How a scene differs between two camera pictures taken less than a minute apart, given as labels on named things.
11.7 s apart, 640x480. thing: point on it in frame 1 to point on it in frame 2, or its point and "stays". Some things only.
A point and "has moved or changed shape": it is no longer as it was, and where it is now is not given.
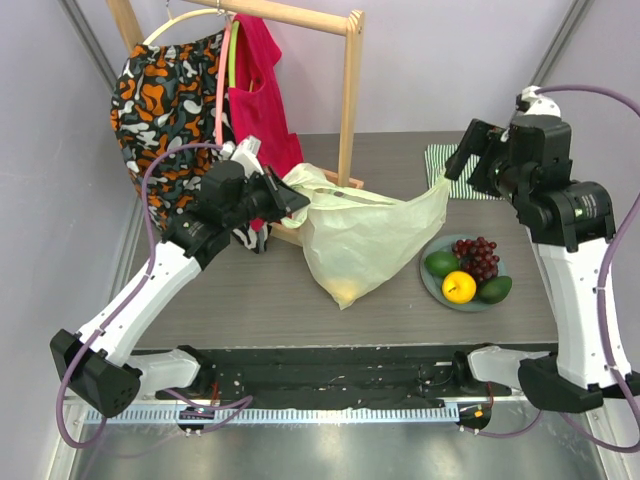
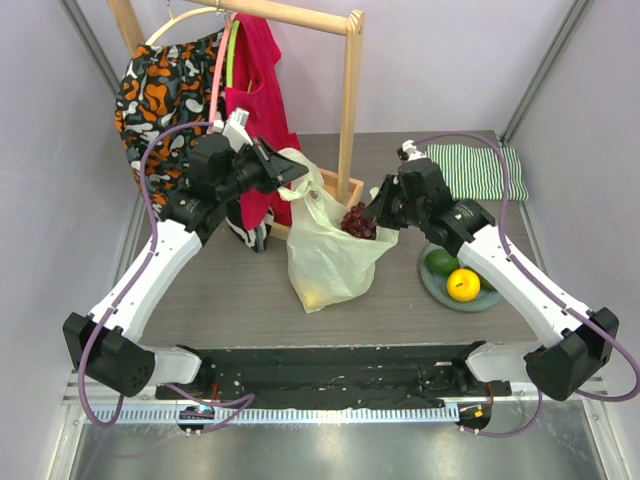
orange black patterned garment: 164,93 stays
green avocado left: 439,263 stays
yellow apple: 459,287 stays
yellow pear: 344,292 to 313,295
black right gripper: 480,157 to 396,201
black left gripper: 282,197 to 282,169
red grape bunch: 477,257 has moved or changed shape
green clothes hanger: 232,53 stays
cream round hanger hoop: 156,31 stays
